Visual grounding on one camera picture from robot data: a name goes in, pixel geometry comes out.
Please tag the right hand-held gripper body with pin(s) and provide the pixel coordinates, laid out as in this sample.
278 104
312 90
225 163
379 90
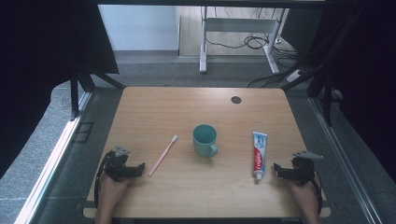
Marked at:
303 169

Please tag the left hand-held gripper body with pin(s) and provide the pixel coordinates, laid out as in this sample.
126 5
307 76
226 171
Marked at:
116 166

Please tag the pink toothbrush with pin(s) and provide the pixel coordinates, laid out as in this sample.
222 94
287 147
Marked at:
162 157

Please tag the white red toothpaste tube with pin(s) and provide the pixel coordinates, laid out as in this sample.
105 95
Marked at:
259 155

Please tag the teal cup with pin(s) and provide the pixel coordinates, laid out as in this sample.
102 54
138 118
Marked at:
204 141

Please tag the person's right hand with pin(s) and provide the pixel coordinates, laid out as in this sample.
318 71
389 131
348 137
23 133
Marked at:
303 194

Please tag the dark floor socket cover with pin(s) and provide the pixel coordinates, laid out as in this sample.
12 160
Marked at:
84 132

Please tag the black metal stand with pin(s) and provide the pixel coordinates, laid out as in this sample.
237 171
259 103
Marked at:
327 99
74 96

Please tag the dark round table grommet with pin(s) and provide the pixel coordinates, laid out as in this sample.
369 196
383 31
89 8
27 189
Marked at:
236 100

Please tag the white power strip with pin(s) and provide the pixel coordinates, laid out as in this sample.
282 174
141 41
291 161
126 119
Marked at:
294 75

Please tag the black curtain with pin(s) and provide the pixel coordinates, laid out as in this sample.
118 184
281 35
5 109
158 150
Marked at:
364 62
46 62

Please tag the aluminium floor rail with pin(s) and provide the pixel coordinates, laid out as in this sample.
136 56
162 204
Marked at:
53 168
342 161

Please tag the white desk frame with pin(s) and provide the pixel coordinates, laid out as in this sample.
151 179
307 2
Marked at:
204 37

